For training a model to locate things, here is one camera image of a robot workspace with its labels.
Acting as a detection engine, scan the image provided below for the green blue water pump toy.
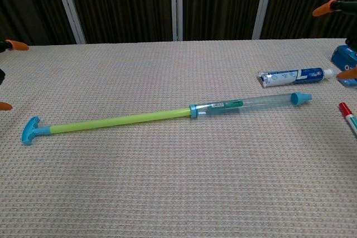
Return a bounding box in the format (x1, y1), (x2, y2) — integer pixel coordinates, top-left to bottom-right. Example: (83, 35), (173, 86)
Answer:
(21, 91), (312, 146)

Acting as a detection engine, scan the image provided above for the dark screen panel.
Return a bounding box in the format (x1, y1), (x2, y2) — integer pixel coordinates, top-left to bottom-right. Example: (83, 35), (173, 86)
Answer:
(0, 0), (78, 46)
(182, 0), (268, 41)
(64, 0), (173, 44)
(260, 0), (357, 40)

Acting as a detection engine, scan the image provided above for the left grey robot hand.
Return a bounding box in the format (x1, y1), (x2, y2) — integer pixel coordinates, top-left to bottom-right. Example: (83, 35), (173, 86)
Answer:
(0, 39), (30, 111)

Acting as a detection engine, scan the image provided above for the small light blue packet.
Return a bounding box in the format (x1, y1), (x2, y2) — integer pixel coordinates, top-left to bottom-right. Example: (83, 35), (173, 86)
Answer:
(337, 77), (357, 88)

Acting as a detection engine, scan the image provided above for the red capped marker pen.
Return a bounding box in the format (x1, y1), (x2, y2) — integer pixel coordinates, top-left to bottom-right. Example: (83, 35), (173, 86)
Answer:
(338, 101), (357, 140)

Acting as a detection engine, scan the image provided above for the white screen frame post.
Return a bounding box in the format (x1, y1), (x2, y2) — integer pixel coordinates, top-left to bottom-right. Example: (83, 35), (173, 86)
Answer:
(252, 0), (277, 40)
(51, 0), (86, 45)
(169, 0), (184, 41)

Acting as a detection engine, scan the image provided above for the beige woven tablecloth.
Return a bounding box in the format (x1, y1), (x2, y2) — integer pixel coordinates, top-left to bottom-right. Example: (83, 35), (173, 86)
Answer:
(0, 37), (357, 238)

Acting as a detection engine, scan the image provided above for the blue Oreo cookie box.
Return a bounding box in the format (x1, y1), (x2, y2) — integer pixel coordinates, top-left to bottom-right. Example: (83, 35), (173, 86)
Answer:
(331, 45), (357, 71)

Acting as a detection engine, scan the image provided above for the white blue toothpaste tube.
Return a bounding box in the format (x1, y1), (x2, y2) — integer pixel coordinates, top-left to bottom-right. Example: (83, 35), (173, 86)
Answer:
(257, 67), (337, 88)

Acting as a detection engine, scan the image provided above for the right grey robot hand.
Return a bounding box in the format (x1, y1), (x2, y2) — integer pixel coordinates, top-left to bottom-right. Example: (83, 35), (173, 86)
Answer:
(312, 0), (357, 80)

